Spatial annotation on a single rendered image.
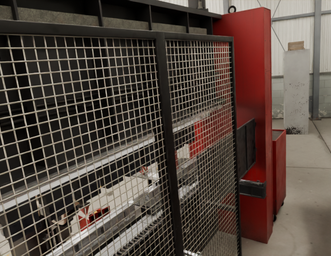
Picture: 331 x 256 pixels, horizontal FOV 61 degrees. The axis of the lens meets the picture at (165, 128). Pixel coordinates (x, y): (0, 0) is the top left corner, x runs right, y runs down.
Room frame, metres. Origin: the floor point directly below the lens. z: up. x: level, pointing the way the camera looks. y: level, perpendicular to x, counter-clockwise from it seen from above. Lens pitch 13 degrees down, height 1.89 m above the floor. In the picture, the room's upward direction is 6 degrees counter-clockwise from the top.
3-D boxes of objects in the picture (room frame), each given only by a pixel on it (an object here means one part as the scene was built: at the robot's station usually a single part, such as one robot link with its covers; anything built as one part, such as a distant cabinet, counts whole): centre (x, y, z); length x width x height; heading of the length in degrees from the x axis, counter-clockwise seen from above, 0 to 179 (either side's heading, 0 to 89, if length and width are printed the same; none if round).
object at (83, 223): (2.04, 0.63, 0.75); 0.20 x 0.16 x 0.18; 138
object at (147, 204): (1.70, 0.20, 1.01); 0.26 x 0.12 x 0.05; 55
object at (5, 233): (1.22, 0.73, 1.26); 0.15 x 0.09 x 0.17; 145
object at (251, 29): (2.87, -0.65, 1.15); 0.85 x 0.25 x 2.30; 55
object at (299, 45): (6.80, -3.27, 2.05); 0.88 x 0.33 x 0.20; 158
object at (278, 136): (3.19, -1.10, 0.50); 0.50 x 0.50 x 1.00; 55
